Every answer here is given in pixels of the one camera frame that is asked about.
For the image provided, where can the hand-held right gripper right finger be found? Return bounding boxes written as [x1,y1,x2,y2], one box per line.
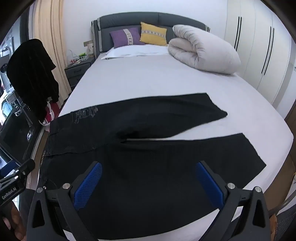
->
[196,160,271,241]

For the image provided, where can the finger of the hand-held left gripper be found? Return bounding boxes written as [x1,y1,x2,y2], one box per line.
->
[0,159,36,181]

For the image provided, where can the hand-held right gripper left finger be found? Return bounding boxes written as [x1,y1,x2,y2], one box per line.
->
[26,161,103,241]

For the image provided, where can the black pants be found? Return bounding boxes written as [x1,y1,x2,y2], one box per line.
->
[39,93,267,239]

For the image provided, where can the person's left hand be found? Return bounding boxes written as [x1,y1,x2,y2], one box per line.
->
[0,204,23,241]

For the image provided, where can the black mesh chair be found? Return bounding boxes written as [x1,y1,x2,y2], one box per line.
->
[269,209,296,241]

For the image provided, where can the hanging black garment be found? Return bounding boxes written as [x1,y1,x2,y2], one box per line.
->
[6,39,60,122]

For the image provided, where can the dark grey nightstand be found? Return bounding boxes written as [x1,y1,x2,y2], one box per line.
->
[64,57,96,93]

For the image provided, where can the bed with white sheet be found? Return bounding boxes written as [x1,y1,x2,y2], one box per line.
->
[55,44,295,232]

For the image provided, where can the beige curtain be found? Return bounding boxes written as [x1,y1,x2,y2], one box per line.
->
[33,0,73,109]

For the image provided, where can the flat white pillow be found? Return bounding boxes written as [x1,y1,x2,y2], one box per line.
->
[101,45,170,60]

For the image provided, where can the white wardrobe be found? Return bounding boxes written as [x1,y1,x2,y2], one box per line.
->
[224,0,296,113]

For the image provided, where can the purple patterned pillow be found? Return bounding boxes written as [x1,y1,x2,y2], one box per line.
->
[109,27,145,49]

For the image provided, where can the yellow patterned pillow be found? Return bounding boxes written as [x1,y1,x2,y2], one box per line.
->
[140,22,167,46]

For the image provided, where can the grey padded headboard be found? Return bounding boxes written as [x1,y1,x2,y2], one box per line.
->
[91,12,211,58]

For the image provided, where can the pink bag with rope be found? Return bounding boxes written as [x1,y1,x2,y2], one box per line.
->
[39,101,62,127]

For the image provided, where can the white wire basket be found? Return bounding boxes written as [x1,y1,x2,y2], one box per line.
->
[67,50,90,66]

